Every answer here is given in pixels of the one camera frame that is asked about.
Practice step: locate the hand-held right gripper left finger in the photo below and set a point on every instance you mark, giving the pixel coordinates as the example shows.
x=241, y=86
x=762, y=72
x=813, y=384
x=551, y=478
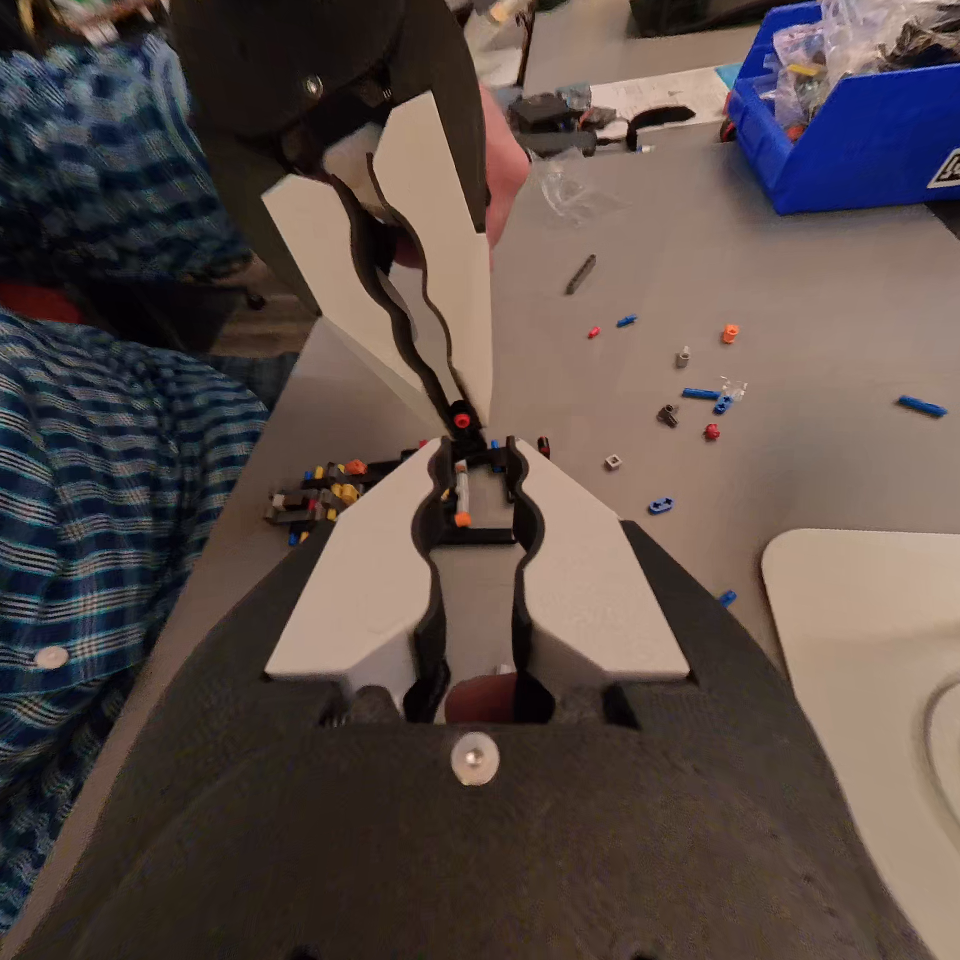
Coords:
x=352, y=600

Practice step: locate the orange lego connector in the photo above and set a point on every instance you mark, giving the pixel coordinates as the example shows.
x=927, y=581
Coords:
x=730, y=334

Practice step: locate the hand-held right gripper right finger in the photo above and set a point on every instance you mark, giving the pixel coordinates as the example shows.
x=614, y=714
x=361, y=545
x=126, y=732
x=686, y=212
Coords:
x=607, y=600

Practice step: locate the grey lego tube connector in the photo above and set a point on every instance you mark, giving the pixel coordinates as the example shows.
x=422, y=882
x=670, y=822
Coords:
x=682, y=357

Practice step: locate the clear lego piece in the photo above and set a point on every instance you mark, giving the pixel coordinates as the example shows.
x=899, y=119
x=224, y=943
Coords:
x=735, y=388

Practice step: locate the dark grey lego connector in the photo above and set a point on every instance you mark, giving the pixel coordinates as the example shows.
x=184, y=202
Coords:
x=668, y=416

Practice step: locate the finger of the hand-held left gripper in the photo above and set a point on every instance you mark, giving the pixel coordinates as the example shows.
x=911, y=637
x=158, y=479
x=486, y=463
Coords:
x=450, y=225
x=330, y=262

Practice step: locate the dark grey lego beam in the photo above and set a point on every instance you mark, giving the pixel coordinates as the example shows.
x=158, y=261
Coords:
x=581, y=274

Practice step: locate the clear plastic bag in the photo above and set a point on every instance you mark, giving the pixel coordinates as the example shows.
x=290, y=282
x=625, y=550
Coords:
x=577, y=191

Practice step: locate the black lego chassis assembly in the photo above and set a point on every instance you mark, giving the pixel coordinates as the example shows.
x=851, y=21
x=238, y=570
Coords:
x=480, y=536

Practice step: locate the blue two-hole lego liftarm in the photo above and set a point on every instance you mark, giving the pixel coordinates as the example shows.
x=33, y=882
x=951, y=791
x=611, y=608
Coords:
x=661, y=505
x=722, y=405

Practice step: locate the black electronic device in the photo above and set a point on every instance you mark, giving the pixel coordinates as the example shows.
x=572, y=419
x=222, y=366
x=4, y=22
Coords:
x=547, y=112

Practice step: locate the red lego bush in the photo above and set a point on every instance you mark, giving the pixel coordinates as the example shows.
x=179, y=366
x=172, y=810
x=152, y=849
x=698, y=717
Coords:
x=712, y=432

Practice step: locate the clear bags of lego parts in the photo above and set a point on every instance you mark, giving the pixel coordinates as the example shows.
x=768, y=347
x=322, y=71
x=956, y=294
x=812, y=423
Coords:
x=862, y=37

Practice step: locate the blue storage bin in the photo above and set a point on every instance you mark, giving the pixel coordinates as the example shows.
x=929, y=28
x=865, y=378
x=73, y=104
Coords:
x=847, y=150

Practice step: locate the white instruction sheet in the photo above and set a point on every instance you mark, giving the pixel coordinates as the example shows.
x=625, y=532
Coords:
x=675, y=94

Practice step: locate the person's plaid shirt torso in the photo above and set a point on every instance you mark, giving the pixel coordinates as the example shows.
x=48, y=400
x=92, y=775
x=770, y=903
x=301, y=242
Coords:
x=112, y=487

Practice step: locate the black lego liftarm blue pin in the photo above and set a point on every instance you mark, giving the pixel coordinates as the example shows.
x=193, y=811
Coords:
x=469, y=439

